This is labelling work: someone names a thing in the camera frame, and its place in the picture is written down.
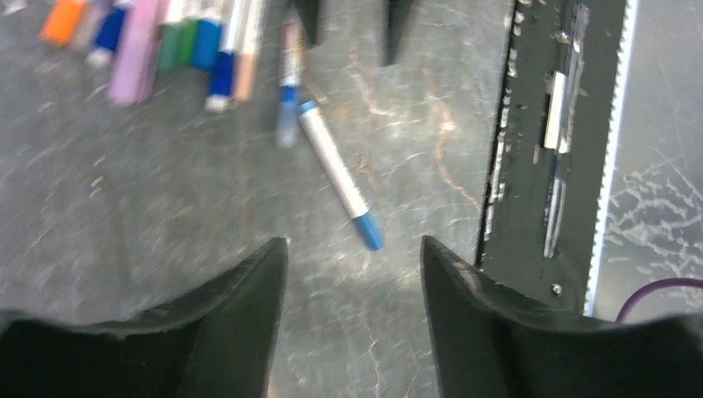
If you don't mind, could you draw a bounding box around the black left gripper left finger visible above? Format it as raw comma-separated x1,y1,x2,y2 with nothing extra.
1,238,288,397

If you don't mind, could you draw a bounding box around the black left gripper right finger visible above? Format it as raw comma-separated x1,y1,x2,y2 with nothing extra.
421,236,702,397

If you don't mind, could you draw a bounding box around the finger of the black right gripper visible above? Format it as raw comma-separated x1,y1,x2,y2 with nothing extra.
383,0,415,66
293,0,324,47

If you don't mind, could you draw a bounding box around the blue capped white marker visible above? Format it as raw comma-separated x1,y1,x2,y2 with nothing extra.
299,100,384,250

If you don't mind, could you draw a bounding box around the pink highlighter marker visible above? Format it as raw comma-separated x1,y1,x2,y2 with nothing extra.
108,0,163,106

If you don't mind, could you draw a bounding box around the orange capped white marker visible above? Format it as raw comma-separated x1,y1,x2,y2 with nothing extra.
39,0,88,46

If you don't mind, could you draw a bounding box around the clear capped blue marker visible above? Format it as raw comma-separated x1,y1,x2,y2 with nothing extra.
275,4,304,148

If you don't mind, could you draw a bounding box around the peach capped marker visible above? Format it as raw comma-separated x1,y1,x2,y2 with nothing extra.
233,0,266,102

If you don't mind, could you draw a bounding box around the navy capped white marker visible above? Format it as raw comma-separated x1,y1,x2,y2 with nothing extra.
205,0,249,113

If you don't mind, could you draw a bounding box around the green capped marker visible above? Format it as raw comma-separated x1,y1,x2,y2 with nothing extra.
157,0,201,72

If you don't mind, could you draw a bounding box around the dark blue capped marker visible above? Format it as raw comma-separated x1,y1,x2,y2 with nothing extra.
85,0,134,69

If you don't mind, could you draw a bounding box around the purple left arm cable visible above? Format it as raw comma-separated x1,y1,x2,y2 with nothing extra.
614,277,703,324

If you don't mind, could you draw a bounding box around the white slotted cable duct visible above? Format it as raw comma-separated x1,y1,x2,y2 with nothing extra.
583,0,640,318

